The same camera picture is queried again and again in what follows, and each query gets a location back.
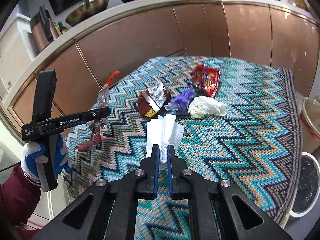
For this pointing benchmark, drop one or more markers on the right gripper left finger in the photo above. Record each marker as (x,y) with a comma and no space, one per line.
(149,186)

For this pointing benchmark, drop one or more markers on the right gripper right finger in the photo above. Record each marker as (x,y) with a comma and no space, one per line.
(178,187)

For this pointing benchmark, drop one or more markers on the white paper napkin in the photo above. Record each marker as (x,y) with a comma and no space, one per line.
(163,131)

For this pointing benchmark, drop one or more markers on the clear red-tipped wrapper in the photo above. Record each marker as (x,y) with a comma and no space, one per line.
(99,121)

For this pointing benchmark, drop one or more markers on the purple plastic wrapper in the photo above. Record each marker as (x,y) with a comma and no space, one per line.
(181,102)

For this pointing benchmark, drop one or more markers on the white tissue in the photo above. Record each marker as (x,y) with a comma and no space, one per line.
(203,105)

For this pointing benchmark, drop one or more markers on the brown silver foil wrapper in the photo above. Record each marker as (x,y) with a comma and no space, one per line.
(151,102)

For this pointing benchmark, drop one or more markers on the red snack bag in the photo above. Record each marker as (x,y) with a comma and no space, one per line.
(206,79)

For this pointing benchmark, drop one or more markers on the maroon left sleeve forearm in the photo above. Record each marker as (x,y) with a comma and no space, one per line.
(19,199)

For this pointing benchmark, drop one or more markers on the brown kitchen cabinets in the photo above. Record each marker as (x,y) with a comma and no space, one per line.
(124,37)

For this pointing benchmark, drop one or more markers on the beige trash bin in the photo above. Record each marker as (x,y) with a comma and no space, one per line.
(309,117)

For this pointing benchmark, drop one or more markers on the left blue white gloved hand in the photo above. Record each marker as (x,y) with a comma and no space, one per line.
(33,154)

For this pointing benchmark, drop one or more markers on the zigzag patterned mat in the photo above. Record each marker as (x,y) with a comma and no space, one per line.
(256,145)

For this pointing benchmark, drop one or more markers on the knife block with knives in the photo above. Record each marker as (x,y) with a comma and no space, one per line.
(43,28)

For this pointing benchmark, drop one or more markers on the brass wok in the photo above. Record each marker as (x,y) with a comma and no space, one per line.
(88,9)

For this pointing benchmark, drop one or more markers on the white rimmed black-lined bin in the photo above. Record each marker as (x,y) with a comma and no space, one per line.
(308,186)

